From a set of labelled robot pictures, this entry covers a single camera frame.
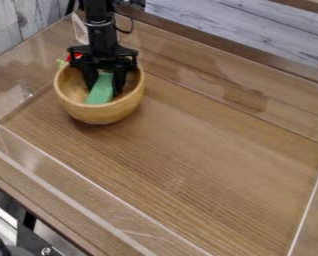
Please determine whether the green rectangular block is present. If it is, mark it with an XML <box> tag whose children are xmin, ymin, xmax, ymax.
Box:
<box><xmin>84</xmin><ymin>72</ymin><xmax>113</xmax><ymax>104</ymax></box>

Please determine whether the red plush tomato toy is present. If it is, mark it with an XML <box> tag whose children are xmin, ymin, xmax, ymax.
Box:
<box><xmin>56</xmin><ymin>53</ymin><xmax>82</xmax><ymax>68</ymax></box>

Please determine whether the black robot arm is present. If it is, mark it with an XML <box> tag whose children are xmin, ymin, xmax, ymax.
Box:
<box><xmin>66</xmin><ymin>0</ymin><xmax>138</xmax><ymax>96</ymax></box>

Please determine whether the brown wooden bowl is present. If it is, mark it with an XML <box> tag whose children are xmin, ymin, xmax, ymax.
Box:
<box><xmin>53</xmin><ymin>63</ymin><xmax>145</xmax><ymax>125</ymax></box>

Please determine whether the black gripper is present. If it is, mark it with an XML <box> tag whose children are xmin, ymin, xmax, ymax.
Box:
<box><xmin>66</xmin><ymin>45</ymin><xmax>138</xmax><ymax>96</ymax></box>

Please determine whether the clear acrylic corner bracket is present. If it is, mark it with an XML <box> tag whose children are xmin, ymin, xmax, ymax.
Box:
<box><xmin>70</xmin><ymin>13</ymin><xmax>88</xmax><ymax>45</ymax></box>

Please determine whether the black table leg bracket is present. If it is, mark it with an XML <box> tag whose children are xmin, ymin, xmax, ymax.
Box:
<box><xmin>16</xmin><ymin>211</ymin><xmax>64</xmax><ymax>256</ymax></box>

